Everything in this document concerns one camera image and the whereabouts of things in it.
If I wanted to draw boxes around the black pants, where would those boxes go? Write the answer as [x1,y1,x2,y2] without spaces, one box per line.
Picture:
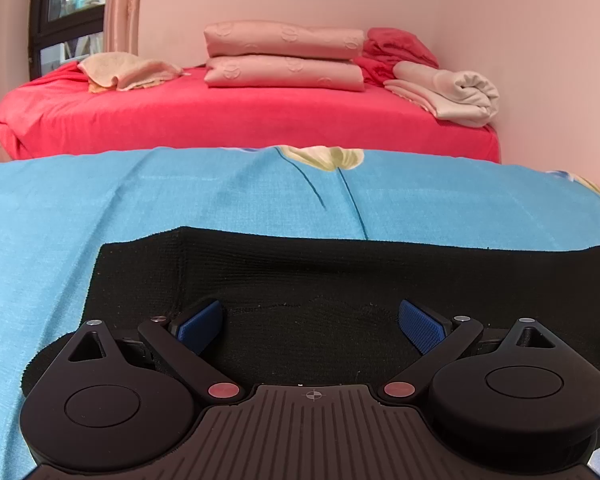
[19,225,600,396]

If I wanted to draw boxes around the blue floral bed sheet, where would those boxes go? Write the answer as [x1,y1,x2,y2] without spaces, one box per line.
[0,148,600,479]

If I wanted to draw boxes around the rolled cream blanket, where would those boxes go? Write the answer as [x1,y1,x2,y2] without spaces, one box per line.
[384,61,500,128]

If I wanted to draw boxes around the red sheeted bed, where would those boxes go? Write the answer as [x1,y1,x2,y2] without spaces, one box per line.
[0,63,501,162]

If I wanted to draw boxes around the lower pink folded pillow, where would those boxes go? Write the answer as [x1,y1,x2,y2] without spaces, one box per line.
[204,55,365,92]

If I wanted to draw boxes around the pink folded pillow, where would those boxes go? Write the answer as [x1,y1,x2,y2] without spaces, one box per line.
[204,21,365,61]
[204,55,365,92]

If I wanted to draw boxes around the beige towel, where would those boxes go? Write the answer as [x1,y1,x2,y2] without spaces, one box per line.
[78,52,184,93]

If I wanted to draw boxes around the crumpled red cloth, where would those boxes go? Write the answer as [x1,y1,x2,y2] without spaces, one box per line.
[354,27,439,88]

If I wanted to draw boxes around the upper pink folded pillow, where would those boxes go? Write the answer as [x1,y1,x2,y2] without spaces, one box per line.
[204,21,365,61]

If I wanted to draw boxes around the pink curtain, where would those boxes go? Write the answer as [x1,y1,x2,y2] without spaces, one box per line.
[104,0,140,54]

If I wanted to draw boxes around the dark framed window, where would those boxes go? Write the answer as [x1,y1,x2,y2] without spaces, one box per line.
[29,0,106,79]

